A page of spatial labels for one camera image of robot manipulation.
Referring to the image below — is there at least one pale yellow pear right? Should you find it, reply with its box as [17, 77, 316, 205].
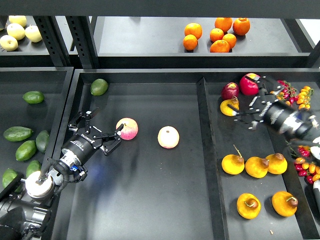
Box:
[25, 25, 43, 43]

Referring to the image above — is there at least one dark green avocado upright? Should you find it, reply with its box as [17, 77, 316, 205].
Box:
[35, 130, 50, 153]

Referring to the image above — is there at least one orange far left bottom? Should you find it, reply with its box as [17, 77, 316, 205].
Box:
[182, 34, 198, 51]

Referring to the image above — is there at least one pale pink apple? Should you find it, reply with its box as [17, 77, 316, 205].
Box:
[157, 126, 180, 149]

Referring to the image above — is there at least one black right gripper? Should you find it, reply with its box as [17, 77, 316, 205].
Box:
[227, 76, 297, 133]

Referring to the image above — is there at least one green avocado tray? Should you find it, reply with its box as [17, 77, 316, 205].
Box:
[22, 90, 45, 104]
[90, 78, 109, 96]

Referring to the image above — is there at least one orange far left top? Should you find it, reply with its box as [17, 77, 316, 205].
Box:
[184, 22, 203, 40]

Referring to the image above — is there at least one orange front bottom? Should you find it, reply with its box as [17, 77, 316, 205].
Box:
[209, 39, 230, 53]

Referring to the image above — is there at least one orange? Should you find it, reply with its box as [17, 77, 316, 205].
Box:
[214, 17, 233, 33]
[182, 34, 198, 51]
[232, 17, 251, 36]
[184, 22, 203, 40]
[209, 39, 230, 53]

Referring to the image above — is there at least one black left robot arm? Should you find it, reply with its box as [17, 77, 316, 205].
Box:
[0, 109, 125, 240]

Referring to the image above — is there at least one bright red apple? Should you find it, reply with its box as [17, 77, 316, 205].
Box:
[239, 73, 260, 96]

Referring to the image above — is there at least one green avocado left middle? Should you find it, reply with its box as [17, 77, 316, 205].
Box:
[15, 140, 37, 162]

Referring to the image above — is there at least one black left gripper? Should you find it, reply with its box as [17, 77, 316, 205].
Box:
[60, 107, 124, 165]

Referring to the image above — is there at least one black centre tray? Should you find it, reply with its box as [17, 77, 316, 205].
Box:
[44, 68, 320, 240]

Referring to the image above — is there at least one black left tray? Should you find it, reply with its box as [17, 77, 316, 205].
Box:
[0, 66, 75, 240]

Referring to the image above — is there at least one black metal tray divider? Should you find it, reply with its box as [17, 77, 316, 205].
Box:
[196, 77, 229, 240]

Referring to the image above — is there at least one orange right small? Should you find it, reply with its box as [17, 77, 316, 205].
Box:
[222, 33, 237, 50]

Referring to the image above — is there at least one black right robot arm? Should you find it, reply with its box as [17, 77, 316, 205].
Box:
[226, 73, 320, 160]

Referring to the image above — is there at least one cherry tomato bunch bottom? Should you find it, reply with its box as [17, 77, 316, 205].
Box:
[289, 144, 320, 185]

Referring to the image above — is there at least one cherry tomato bunch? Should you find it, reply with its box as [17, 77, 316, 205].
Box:
[269, 80, 314, 111]
[289, 144, 320, 185]

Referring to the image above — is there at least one orange top right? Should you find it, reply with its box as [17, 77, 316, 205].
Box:
[232, 17, 251, 36]

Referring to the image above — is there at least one cherry tomato bunch top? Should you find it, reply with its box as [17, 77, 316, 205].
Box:
[269, 80, 314, 111]

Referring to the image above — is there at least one pink red apple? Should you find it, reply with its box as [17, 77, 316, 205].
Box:
[116, 117, 139, 141]

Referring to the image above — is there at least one yellow pear under gripper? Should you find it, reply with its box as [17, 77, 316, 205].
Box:
[220, 96, 240, 117]

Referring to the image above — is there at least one dark red apple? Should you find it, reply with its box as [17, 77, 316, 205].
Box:
[221, 82, 240, 100]

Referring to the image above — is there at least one black tray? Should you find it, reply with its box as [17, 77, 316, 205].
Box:
[0, 66, 75, 240]
[44, 68, 320, 240]

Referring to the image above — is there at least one orange centre small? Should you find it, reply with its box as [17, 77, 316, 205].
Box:
[209, 28, 225, 43]

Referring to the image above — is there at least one dark green avocado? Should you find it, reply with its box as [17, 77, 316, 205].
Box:
[35, 130, 50, 153]
[3, 126, 34, 142]
[2, 168, 23, 194]

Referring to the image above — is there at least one orange small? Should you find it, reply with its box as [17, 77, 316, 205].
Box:
[209, 28, 225, 43]
[222, 33, 237, 50]

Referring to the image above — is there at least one pale yellow pear top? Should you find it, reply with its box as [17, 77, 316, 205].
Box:
[8, 15, 27, 28]

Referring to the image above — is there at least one green avocado left tray top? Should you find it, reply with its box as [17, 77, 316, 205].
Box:
[22, 90, 45, 104]

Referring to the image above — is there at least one green avocado left bottom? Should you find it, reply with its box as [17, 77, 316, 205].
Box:
[26, 160, 42, 178]

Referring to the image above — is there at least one pale yellow pear front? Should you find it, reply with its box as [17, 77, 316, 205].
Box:
[0, 35, 18, 52]

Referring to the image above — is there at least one yellow pear with brown stem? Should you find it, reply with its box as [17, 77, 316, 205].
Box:
[266, 153, 288, 175]

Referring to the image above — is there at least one black upper shelf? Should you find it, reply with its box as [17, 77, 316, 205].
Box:
[0, 0, 320, 69]

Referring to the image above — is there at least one orange top middle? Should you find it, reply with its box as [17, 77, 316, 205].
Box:
[214, 17, 233, 33]

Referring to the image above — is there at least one black shelf upright post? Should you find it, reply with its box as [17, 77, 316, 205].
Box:
[65, 16, 100, 69]

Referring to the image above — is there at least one yellow pear lower right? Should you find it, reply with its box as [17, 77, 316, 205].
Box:
[271, 191, 299, 217]

